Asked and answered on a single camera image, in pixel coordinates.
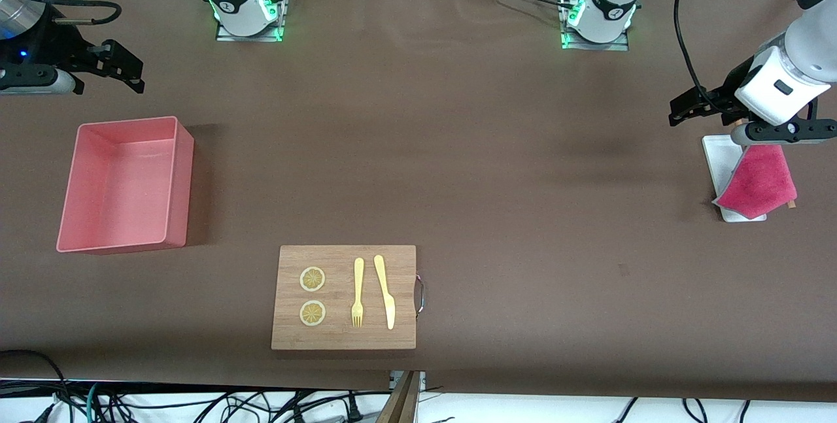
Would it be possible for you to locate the wooden beam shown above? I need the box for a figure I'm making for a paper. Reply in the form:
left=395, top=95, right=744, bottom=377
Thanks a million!
left=376, top=371, right=420, bottom=423

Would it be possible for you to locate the yellow plastic fork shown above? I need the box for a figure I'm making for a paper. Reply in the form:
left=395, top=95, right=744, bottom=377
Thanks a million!
left=351, top=258, right=365, bottom=328

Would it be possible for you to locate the small metal bracket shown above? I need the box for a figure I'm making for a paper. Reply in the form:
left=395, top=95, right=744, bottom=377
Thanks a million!
left=390, top=371, right=426, bottom=392

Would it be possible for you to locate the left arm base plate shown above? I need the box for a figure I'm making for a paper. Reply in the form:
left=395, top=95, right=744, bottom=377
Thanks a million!
left=561, top=0, right=630, bottom=51

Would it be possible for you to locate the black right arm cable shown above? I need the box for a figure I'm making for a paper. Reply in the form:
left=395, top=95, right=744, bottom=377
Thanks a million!
left=0, top=0, right=123, bottom=25

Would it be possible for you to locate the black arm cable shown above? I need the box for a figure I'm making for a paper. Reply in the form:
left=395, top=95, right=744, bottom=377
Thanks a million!
left=0, top=0, right=123, bottom=25
left=674, top=0, right=726, bottom=113

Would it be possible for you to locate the wooden cutting board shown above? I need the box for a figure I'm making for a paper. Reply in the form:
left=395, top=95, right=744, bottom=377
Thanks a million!
left=271, top=245, right=417, bottom=350

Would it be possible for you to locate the pink microfibre cloth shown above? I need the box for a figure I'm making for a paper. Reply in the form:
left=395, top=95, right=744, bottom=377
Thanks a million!
left=713, top=144, right=797, bottom=220

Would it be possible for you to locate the white rectangular tray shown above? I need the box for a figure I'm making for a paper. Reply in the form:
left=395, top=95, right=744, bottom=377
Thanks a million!
left=702, top=135, right=767, bottom=222

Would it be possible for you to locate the black looped floor cable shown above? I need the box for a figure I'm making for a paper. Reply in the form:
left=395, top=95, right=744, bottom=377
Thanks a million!
left=0, top=350, right=69, bottom=423

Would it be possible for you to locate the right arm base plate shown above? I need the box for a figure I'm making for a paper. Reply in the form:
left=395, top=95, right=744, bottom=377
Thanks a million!
left=216, top=0, right=286, bottom=42

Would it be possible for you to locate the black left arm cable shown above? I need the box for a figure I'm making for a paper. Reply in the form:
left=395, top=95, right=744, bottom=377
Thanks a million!
left=674, top=0, right=726, bottom=113

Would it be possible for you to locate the yellow plastic knife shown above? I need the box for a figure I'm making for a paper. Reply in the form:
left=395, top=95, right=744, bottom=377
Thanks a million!
left=373, top=254, right=396, bottom=330

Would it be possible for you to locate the pink plastic bin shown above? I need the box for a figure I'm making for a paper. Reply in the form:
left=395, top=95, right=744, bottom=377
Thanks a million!
left=56, top=116, right=195, bottom=254

